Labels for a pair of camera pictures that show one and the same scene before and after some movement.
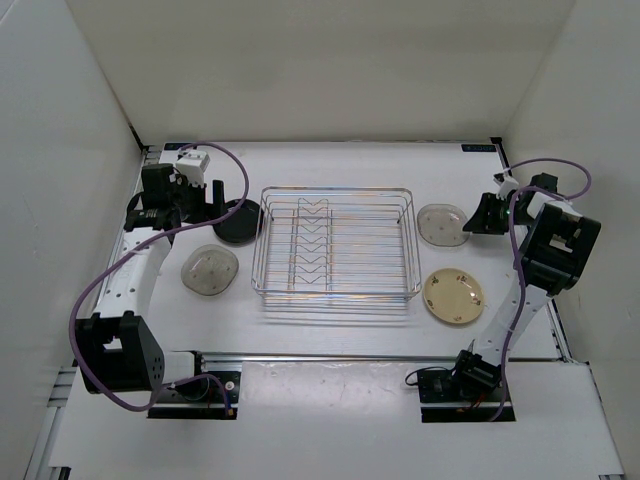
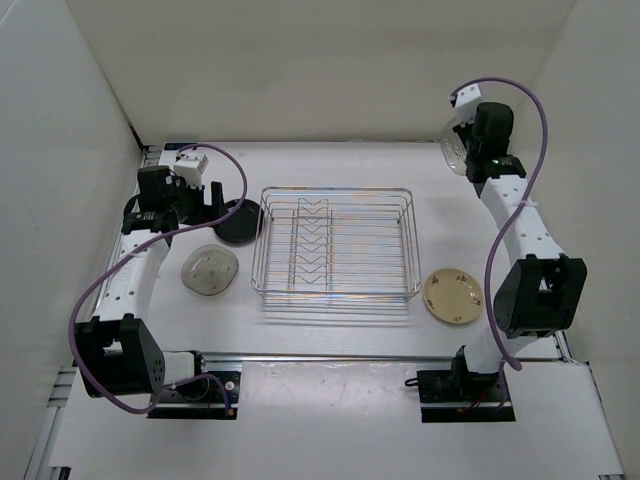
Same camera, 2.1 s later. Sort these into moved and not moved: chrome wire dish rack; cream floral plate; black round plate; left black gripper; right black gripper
Moved: right black gripper
Not moved: left black gripper; chrome wire dish rack; black round plate; cream floral plate
